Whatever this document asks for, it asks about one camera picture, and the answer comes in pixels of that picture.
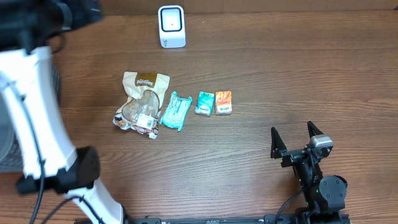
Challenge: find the beige dried mushroom bag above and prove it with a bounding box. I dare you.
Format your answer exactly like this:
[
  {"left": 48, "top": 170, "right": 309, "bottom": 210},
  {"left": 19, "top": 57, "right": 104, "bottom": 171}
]
[{"left": 113, "top": 72, "right": 170, "bottom": 139}]

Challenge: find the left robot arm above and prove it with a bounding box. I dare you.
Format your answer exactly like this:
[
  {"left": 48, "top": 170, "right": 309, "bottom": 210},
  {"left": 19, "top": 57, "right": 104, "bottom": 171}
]
[{"left": 1, "top": 0, "right": 129, "bottom": 223}]

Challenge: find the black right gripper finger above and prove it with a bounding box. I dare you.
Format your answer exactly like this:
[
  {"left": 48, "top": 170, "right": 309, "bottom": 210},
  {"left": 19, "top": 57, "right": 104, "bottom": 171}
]
[
  {"left": 271, "top": 127, "right": 287, "bottom": 159},
  {"left": 307, "top": 121, "right": 323, "bottom": 138}
]

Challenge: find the teal wet wipes pack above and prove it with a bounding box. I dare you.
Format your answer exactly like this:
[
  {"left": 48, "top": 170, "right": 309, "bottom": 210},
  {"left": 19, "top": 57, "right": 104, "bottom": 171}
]
[{"left": 160, "top": 91, "right": 192, "bottom": 132}]

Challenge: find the teal tissue pack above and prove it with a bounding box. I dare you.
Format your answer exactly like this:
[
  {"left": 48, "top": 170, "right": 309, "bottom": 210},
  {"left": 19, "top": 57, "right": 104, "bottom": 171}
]
[{"left": 195, "top": 91, "right": 215, "bottom": 116}]

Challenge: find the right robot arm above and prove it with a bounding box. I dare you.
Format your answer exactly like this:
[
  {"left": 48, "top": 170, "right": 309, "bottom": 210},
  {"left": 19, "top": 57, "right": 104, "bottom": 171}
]
[{"left": 266, "top": 121, "right": 351, "bottom": 223}]

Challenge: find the orange tissue pack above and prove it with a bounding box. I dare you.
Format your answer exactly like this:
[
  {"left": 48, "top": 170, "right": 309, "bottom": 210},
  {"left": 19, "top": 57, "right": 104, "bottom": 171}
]
[{"left": 215, "top": 91, "right": 232, "bottom": 115}]

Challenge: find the grey plastic mesh basket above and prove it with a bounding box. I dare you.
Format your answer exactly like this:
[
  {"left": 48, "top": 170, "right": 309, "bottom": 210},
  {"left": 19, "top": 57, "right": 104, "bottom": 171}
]
[{"left": 0, "top": 62, "right": 62, "bottom": 174}]

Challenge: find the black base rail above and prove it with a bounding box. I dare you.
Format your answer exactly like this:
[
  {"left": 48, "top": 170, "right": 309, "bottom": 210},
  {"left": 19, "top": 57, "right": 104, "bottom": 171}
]
[{"left": 74, "top": 213, "right": 352, "bottom": 224}]

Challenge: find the white barcode scanner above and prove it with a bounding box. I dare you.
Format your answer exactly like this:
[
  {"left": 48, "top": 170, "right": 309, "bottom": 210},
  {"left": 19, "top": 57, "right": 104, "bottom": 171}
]
[{"left": 158, "top": 5, "right": 187, "bottom": 49}]

